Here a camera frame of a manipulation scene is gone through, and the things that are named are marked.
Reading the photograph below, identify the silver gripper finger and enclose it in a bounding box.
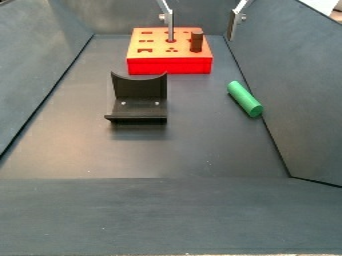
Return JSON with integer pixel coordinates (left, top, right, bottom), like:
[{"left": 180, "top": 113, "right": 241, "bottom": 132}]
[
  {"left": 156, "top": 0, "right": 173, "bottom": 42},
  {"left": 227, "top": 0, "right": 253, "bottom": 41}
]

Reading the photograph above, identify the green cylinder peg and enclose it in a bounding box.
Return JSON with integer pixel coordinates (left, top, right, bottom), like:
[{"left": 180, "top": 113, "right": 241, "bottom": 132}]
[{"left": 227, "top": 81, "right": 263, "bottom": 118}]

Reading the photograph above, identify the red shape sorter block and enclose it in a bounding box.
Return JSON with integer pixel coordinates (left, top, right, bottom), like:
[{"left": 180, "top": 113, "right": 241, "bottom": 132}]
[{"left": 125, "top": 27, "right": 213, "bottom": 75}]

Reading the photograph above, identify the black curved cradle stand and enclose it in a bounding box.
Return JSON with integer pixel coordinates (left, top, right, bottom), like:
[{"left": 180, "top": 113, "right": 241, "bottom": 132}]
[{"left": 104, "top": 73, "right": 167, "bottom": 123}]

